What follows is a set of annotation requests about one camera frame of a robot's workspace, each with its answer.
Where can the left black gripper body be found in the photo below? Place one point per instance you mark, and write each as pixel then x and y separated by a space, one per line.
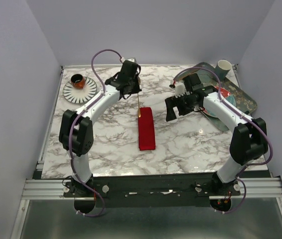
pixel 133 83

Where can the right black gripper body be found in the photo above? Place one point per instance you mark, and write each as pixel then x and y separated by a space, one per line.
pixel 185 104

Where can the gold spoon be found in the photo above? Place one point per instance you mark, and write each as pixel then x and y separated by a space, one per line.
pixel 138 98

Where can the red cloth napkin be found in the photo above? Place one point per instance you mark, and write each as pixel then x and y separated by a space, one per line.
pixel 146 130

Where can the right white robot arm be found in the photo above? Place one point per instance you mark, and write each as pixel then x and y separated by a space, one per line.
pixel 248 134

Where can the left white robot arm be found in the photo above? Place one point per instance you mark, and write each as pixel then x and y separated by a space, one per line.
pixel 76 131

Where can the red blue patterned plate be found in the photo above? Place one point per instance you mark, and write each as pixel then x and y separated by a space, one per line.
pixel 229 98

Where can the green floral tray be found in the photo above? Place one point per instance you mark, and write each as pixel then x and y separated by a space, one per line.
pixel 204 71

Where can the brown black teacup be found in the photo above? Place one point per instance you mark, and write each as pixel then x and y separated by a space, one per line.
pixel 78 81

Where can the dark green white cup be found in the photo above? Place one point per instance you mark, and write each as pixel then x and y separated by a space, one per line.
pixel 222 68

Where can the striped white saucer plate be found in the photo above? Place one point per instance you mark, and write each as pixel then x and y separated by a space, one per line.
pixel 80 96

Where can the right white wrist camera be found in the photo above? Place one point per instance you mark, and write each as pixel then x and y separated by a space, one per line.
pixel 179 88

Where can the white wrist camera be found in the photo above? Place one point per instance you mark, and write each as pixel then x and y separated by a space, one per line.
pixel 179 88
pixel 122 59

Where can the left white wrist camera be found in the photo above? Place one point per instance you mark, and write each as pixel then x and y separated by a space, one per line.
pixel 122 59

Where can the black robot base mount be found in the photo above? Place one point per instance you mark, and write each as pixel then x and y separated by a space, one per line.
pixel 150 191

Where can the aluminium rail frame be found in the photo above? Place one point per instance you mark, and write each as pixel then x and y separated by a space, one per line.
pixel 44 213

